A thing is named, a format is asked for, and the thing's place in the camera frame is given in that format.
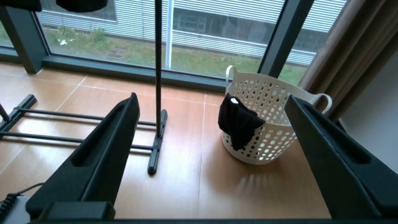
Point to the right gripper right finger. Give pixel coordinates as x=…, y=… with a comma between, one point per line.
x=342, y=177

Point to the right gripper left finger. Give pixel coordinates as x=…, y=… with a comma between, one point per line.
x=93, y=177

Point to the white laundry basket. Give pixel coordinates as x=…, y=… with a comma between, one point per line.
x=273, y=93

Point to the black clothes rack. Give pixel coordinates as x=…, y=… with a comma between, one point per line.
x=158, y=62

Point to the brown curtain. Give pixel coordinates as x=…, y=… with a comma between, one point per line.
x=351, y=56

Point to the window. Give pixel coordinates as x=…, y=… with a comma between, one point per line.
x=217, y=31

